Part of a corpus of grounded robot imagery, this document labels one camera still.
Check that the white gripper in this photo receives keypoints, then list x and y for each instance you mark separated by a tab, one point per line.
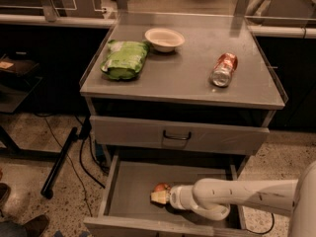
176	197

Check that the red apple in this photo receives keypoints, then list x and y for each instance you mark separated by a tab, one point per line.
162	187

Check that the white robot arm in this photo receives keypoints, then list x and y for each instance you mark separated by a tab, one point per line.
212	198

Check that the open middle drawer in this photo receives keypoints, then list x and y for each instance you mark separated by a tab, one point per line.
126	209

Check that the closed top drawer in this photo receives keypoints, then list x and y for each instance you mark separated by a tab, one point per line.
148	133

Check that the grey drawer cabinet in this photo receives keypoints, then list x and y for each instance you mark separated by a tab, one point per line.
175	86

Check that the black stand leg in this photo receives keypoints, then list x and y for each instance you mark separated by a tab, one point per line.
47	188

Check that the brown right shoe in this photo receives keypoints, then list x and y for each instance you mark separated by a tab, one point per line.
36	226

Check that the orange soda can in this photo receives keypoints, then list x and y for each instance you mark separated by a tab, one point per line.
222	73

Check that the green chip bag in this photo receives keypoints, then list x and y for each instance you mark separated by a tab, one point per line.
125	59

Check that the white paper bowl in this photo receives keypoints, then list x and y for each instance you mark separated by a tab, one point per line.
164	40

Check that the dark side table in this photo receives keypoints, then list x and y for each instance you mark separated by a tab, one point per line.
17	80

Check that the black drawer handle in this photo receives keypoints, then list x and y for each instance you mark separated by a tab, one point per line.
176	137

